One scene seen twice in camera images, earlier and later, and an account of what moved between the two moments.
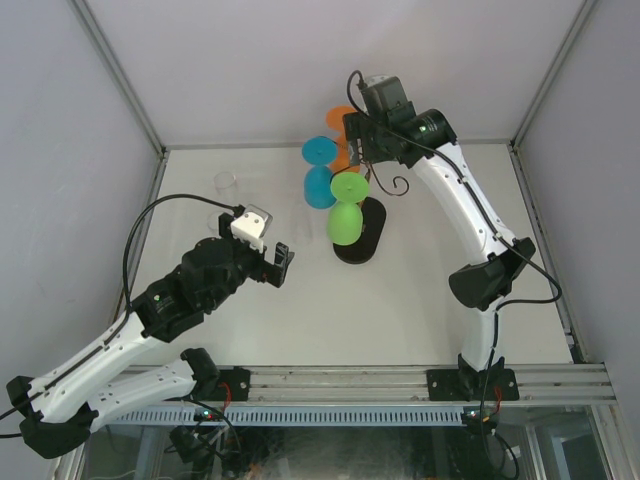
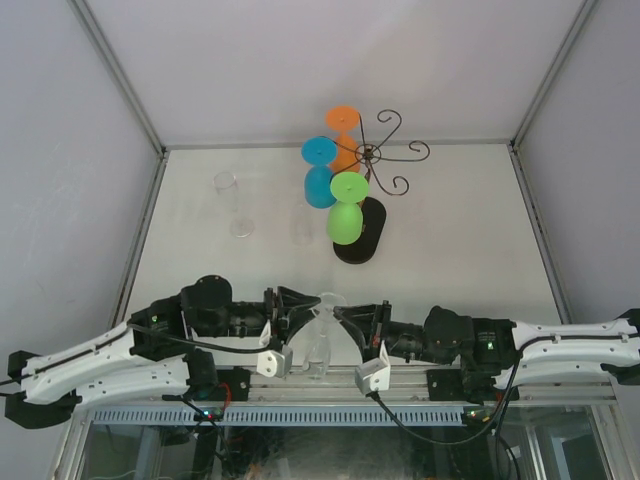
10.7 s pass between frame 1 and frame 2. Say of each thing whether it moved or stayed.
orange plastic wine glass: stayed
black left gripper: moved
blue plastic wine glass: stayed
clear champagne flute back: stayed
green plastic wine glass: stayed
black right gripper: moved
